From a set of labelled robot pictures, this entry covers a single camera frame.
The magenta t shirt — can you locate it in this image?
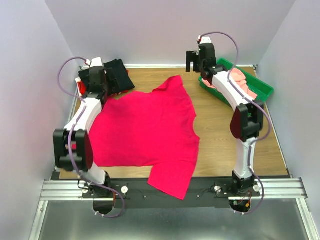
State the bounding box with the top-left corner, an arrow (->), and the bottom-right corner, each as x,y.
89,75 -> 200,200

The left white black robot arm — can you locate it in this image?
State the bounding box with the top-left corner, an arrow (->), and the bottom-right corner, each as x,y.
53,62 -> 120,198

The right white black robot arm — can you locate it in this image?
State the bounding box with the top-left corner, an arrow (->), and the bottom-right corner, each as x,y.
185,42 -> 265,196

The black folded t shirt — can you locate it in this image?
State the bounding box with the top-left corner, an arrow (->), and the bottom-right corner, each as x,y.
77,59 -> 135,96

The salmon pink t shirt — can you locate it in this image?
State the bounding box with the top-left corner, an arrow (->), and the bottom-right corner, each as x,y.
199,68 -> 258,100

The green plastic bin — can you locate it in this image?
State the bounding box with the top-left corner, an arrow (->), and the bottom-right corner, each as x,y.
198,67 -> 274,107

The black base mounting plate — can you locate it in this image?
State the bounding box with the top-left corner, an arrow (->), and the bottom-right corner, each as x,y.
82,177 -> 260,212

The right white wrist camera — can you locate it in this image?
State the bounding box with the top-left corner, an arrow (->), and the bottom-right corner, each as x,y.
197,35 -> 212,45

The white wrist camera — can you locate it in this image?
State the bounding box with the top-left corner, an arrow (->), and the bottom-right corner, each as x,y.
85,57 -> 104,68
197,35 -> 212,45

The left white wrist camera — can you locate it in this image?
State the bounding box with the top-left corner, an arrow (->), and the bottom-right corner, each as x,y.
85,57 -> 104,68

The aluminium frame rail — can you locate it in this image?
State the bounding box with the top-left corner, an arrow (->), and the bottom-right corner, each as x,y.
40,178 -> 308,202

